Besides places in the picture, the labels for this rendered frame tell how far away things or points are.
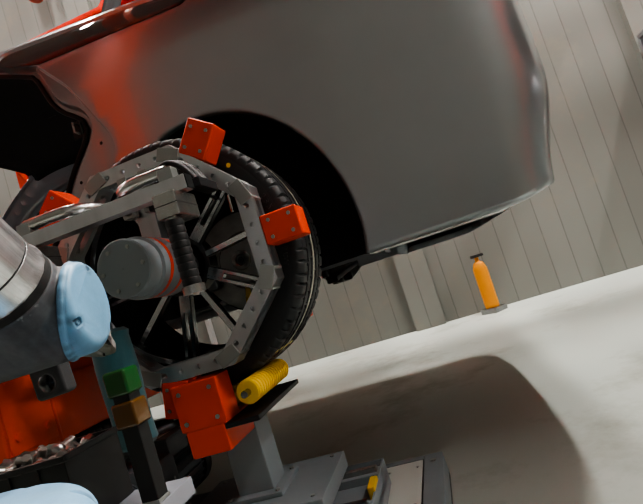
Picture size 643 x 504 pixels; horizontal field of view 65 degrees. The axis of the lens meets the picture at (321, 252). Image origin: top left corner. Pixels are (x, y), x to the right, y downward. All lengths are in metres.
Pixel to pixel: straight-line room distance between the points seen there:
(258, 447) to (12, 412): 0.58
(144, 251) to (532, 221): 4.55
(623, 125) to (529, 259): 1.50
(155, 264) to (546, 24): 5.09
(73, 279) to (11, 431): 0.88
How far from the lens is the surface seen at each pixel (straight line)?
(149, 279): 1.11
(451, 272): 5.22
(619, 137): 5.61
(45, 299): 0.51
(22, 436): 1.38
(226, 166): 1.29
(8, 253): 0.48
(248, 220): 1.17
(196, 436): 1.27
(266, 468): 1.42
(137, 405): 0.86
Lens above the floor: 0.68
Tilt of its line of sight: 4 degrees up
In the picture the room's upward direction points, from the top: 18 degrees counter-clockwise
